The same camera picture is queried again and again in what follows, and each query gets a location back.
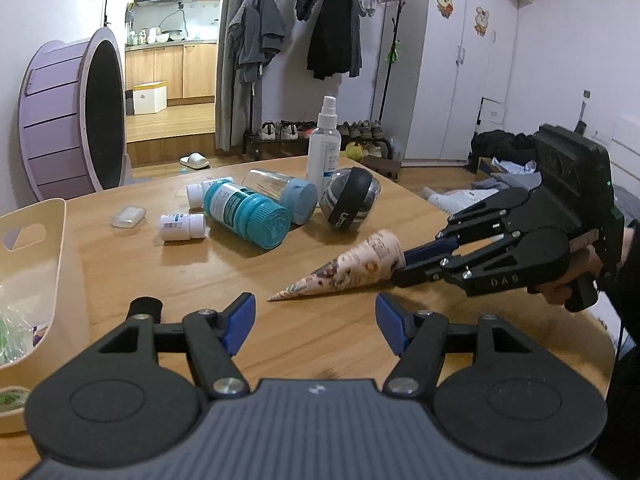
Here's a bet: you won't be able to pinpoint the teal plastic bottle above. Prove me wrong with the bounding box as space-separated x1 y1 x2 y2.
202 180 292 251

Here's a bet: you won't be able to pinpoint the clear bottle light blue cap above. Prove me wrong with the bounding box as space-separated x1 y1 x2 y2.
242 168 319 226

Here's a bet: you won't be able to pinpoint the black and silver round jar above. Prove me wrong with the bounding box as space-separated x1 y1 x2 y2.
320 166 382 233

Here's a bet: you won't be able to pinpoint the grey curtain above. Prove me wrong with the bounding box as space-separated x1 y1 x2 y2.
215 0 266 151

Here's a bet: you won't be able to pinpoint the black hanging jacket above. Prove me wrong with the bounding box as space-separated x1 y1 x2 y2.
306 0 363 81

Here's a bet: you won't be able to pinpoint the white bottle teal label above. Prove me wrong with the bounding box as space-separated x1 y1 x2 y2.
186 176 236 209

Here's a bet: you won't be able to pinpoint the black bag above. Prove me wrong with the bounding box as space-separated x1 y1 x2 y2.
471 130 538 173

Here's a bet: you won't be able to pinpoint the white cloth pile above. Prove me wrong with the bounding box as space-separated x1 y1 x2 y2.
422 160 542 214

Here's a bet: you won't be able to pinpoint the grey hanging garment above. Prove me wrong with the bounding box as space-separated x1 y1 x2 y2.
227 0 287 86

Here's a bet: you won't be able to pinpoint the wooden kitchen base cabinets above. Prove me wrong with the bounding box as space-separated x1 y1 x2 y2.
125 42 218 102

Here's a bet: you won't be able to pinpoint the small white pill bottle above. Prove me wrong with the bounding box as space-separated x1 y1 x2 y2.
159 212 207 243

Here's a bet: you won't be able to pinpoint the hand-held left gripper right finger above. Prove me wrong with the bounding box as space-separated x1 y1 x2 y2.
375 292 532 400

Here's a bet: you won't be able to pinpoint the person's right hand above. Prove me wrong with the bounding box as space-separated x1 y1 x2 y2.
540 245 607 306

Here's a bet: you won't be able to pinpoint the small translucent plastic box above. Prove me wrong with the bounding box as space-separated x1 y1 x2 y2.
111 204 147 229

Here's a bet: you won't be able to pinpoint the clear plastic bag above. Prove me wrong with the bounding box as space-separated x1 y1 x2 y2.
0 285 52 367

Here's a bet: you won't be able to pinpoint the printed paper cone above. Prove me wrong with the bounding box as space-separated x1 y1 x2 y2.
267 229 407 303

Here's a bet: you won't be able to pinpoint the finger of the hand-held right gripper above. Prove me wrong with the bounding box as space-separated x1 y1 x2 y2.
404 187 543 267
392 240 527 297

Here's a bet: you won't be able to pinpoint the brown floor box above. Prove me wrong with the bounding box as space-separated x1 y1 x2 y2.
362 155 401 182

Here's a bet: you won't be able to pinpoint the white wardrobe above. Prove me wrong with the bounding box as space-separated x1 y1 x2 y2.
404 0 521 166

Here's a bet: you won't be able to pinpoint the row of shoes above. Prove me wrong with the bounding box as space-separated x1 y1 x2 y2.
257 119 387 142

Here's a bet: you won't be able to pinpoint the cream plastic basket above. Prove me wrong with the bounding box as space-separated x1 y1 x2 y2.
0 198 92 433

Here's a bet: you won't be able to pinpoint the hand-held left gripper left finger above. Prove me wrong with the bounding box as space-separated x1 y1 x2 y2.
97 292 257 400

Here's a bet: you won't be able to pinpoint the white spray bottle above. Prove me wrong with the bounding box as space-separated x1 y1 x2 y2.
306 95 342 208

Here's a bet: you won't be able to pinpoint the white storage box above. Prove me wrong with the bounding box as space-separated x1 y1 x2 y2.
132 81 168 115

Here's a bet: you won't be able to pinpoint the black clothes rack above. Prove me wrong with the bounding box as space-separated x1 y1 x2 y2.
242 0 406 157

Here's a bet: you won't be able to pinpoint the purple cat exercise wheel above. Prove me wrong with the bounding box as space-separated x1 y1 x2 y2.
17 26 128 203

